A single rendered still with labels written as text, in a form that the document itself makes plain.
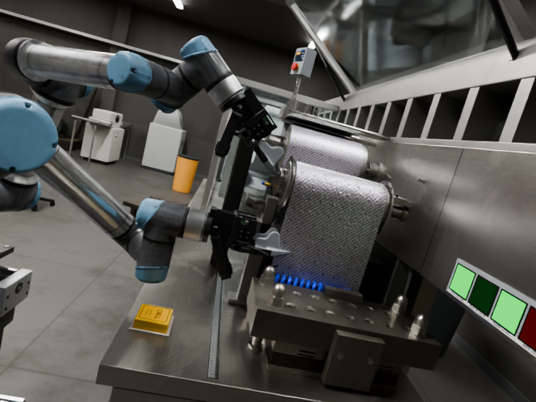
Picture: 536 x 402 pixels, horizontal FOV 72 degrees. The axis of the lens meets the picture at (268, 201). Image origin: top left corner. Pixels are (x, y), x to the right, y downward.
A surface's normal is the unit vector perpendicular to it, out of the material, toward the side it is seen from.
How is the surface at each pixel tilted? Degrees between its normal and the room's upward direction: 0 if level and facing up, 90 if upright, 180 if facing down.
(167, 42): 90
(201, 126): 90
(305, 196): 90
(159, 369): 0
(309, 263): 90
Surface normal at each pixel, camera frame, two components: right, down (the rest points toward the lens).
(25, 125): 0.73, 0.22
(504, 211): -0.96, -0.24
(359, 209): 0.10, 0.19
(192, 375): 0.26, -0.95
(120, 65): -0.38, 0.05
